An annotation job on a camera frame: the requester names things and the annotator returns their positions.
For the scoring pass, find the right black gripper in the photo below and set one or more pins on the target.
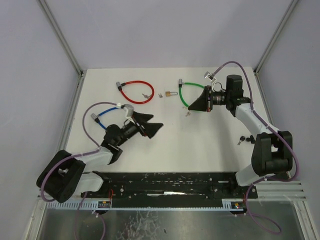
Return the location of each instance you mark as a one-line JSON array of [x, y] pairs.
[[202, 103]]

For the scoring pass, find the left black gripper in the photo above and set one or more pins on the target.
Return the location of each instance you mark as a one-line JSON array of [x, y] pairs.
[[149, 128]]

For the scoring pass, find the green cable lock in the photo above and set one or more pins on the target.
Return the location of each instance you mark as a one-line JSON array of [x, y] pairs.
[[180, 84]]

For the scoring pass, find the brass padlock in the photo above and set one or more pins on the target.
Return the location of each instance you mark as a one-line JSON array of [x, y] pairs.
[[171, 93]]

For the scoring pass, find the red cable lock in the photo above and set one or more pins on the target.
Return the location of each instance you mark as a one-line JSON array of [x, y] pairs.
[[121, 85]]

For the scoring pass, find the blue cable lock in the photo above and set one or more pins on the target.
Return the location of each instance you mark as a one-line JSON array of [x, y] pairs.
[[96, 117]]

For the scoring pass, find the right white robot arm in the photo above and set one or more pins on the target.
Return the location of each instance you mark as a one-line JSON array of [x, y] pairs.
[[272, 150]]

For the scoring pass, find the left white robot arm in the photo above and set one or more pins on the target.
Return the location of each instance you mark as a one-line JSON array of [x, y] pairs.
[[67, 174]]

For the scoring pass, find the black head key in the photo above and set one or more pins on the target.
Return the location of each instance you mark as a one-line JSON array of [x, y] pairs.
[[243, 139]]

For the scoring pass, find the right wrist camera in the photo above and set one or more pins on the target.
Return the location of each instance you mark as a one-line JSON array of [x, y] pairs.
[[211, 78]]

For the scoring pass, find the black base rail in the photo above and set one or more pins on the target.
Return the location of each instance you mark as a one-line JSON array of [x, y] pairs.
[[170, 189]]

